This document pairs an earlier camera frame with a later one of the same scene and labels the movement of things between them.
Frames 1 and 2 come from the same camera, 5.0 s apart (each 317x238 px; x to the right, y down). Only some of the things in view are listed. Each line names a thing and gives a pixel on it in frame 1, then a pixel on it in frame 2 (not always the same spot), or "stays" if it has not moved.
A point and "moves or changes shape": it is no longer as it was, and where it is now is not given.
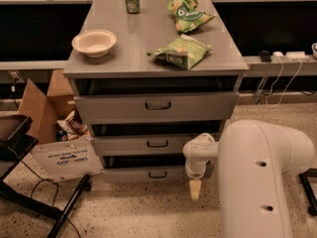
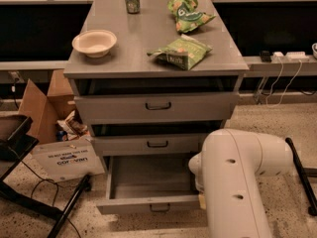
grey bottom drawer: (153, 175) moves or changes shape
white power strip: (289, 58) stays
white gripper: (195, 173) to (195, 169)
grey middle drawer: (141, 145) stays
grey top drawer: (212, 106) stays
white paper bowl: (94, 43) stays
